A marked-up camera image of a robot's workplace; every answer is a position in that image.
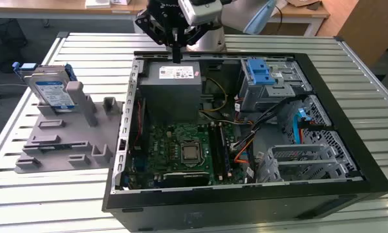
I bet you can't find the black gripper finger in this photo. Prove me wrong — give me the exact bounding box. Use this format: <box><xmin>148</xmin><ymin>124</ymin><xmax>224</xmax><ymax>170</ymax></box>
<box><xmin>134</xmin><ymin>9</ymin><xmax>178</xmax><ymax>64</ymax></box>
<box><xmin>177</xmin><ymin>23</ymin><xmax>214</xmax><ymax>64</ymax></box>

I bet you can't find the hard disk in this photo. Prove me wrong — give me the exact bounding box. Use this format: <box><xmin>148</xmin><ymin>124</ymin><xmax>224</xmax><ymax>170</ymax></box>
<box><xmin>11</xmin><ymin>62</ymin><xmax>78</xmax><ymax>114</ymax></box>

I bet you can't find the plain white box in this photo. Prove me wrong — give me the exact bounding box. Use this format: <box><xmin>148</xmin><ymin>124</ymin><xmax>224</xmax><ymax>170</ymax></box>
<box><xmin>85</xmin><ymin>0</ymin><xmax>112</xmax><ymax>9</ymax></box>

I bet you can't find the grey power supply unit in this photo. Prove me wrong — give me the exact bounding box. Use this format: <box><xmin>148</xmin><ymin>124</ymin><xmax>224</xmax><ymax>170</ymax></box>
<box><xmin>138</xmin><ymin>60</ymin><xmax>204</xmax><ymax>124</ymax></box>

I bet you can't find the blue plastic drive latch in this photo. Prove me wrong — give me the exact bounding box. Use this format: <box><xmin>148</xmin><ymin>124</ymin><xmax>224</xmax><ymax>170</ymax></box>
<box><xmin>245</xmin><ymin>58</ymin><xmax>277</xmax><ymax>85</ymax></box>

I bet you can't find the light wooden desk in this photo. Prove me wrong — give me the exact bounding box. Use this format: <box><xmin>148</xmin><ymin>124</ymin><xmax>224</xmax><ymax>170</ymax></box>
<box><xmin>132</xmin><ymin>0</ymin><xmax>330</xmax><ymax>37</ymax></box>
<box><xmin>0</xmin><ymin>0</ymin><xmax>146</xmax><ymax>34</ymax></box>

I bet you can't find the metal optical drive cage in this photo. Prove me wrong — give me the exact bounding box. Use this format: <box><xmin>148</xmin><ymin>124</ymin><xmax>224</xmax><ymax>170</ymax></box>
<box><xmin>237</xmin><ymin>58</ymin><xmax>313</xmax><ymax>114</ymax></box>

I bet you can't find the green motherboard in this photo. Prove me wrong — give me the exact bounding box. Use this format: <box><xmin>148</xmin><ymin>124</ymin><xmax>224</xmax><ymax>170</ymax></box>
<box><xmin>129</xmin><ymin>122</ymin><xmax>246</xmax><ymax>190</ymax></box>

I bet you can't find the silver CPU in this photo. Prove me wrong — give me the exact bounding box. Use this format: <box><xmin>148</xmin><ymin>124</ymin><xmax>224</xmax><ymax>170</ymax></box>
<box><xmin>181</xmin><ymin>145</ymin><xmax>198</xmax><ymax>161</ymax></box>

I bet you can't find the brown cardboard box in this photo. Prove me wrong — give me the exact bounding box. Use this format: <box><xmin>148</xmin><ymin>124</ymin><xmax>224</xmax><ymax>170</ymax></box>
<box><xmin>285</xmin><ymin>0</ymin><xmax>321</xmax><ymax>11</ymax></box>

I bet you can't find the CPU socket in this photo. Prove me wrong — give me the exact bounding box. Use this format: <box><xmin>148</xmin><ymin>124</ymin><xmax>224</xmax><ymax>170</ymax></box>
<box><xmin>178</xmin><ymin>139</ymin><xmax>204</xmax><ymax>168</ymax></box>

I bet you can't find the grey parts rack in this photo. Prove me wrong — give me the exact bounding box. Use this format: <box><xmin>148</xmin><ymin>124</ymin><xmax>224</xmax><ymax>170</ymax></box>
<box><xmin>14</xmin><ymin>81</ymin><xmax>125</xmax><ymax>174</ymax></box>

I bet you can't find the black graphics card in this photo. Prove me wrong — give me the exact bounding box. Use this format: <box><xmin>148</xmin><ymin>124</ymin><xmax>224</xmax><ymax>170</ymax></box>
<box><xmin>161</xmin><ymin>171</ymin><xmax>210</xmax><ymax>187</ymax></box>

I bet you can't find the wooden cabinet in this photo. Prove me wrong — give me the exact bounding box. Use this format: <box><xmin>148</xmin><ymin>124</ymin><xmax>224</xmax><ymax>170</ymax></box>
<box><xmin>316</xmin><ymin>0</ymin><xmax>388</xmax><ymax>68</ymax></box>

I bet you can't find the black PC case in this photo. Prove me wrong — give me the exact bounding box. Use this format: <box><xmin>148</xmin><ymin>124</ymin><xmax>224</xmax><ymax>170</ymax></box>
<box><xmin>101</xmin><ymin>50</ymin><xmax>388</xmax><ymax>233</ymax></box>

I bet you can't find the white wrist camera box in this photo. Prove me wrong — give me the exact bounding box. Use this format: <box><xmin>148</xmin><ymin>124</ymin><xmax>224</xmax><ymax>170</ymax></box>
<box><xmin>177</xmin><ymin>0</ymin><xmax>222</xmax><ymax>26</ymax></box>

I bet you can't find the yellow wire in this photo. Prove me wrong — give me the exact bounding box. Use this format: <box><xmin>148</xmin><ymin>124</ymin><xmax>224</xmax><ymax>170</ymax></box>
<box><xmin>198</xmin><ymin>77</ymin><xmax>229</xmax><ymax>114</ymax></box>

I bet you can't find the black wire bundle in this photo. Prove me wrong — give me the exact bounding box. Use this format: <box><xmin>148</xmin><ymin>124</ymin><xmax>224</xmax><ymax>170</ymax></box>
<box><xmin>230</xmin><ymin>94</ymin><xmax>308</xmax><ymax>149</ymax></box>

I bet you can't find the orange wire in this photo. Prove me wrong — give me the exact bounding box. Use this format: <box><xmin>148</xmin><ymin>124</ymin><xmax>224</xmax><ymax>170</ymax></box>
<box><xmin>233</xmin><ymin>138</ymin><xmax>257</xmax><ymax>168</ymax></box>

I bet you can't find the blue data wire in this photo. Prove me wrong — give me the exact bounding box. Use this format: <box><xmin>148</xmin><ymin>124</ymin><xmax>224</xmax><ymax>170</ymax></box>
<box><xmin>292</xmin><ymin>108</ymin><xmax>313</xmax><ymax>145</ymax></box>

